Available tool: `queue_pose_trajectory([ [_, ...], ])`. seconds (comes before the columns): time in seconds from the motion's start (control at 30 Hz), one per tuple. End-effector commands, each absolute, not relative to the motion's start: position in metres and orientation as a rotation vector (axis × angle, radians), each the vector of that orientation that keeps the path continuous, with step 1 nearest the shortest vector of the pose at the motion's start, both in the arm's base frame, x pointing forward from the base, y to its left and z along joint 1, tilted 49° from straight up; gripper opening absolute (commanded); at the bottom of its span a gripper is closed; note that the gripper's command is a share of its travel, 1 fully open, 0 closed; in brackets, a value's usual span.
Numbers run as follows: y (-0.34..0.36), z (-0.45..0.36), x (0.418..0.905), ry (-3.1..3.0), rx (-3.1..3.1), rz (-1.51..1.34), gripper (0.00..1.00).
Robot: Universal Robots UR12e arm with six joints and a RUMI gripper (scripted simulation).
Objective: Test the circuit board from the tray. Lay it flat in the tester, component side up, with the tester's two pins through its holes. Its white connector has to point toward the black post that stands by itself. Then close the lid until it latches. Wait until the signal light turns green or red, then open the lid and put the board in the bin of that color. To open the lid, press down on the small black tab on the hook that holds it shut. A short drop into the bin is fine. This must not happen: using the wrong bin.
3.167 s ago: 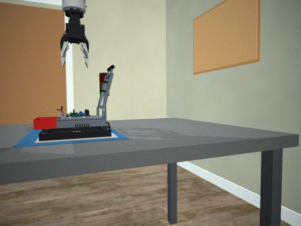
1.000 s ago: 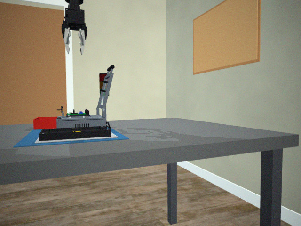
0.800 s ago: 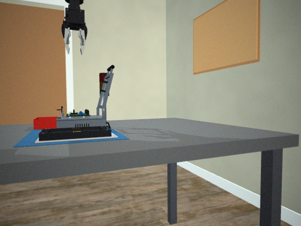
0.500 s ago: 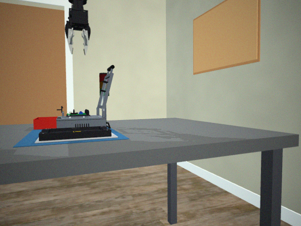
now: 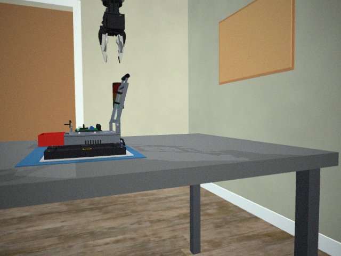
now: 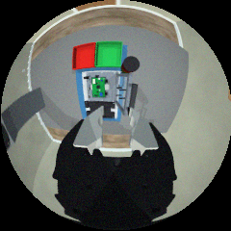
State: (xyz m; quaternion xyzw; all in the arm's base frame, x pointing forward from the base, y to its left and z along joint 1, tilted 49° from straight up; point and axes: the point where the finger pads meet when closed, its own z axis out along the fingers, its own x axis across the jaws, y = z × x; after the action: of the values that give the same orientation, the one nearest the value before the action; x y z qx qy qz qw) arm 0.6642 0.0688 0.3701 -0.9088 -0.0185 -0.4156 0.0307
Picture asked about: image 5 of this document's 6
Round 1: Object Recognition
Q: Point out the red bin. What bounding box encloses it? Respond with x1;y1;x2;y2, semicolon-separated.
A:
38;132;65;147

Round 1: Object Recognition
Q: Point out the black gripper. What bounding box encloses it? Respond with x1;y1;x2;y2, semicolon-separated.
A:
98;0;126;63

